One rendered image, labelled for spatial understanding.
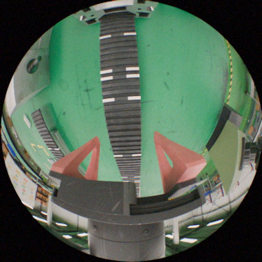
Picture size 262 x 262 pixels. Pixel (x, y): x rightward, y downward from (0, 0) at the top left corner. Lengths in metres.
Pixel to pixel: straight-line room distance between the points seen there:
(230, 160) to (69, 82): 0.43
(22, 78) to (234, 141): 0.48
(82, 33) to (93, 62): 0.07
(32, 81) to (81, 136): 0.17
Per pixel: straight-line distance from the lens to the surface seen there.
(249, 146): 0.40
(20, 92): 0.17
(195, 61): 0.19
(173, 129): 0.20
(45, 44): 0.23
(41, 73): 0.20
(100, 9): 0.15
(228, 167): 0.34
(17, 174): 3.14
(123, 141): 0.15
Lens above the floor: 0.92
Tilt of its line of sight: 53 degrees down
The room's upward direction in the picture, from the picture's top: 177 degrees clockwise
